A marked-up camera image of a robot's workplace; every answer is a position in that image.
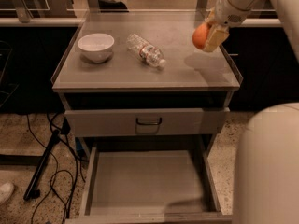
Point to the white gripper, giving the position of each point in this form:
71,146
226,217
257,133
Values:
228,12

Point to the orange fruit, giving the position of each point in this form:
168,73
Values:
200,35

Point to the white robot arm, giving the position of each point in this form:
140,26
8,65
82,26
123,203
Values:
266,182

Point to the grey metal drawer cabinet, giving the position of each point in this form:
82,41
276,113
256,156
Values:
190,79

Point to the closed top drawer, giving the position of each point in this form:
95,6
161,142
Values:
132,122

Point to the open middle drawer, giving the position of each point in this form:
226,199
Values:
150,187

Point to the clear plastic water bottle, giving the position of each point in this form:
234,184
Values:
145,51

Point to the white ceramic bowl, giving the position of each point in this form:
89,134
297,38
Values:
97,47

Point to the black metal stand leg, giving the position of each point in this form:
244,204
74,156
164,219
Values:
31,191

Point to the white shoe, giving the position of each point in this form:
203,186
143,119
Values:
6,191

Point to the black drawer handle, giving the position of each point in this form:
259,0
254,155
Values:
148,123

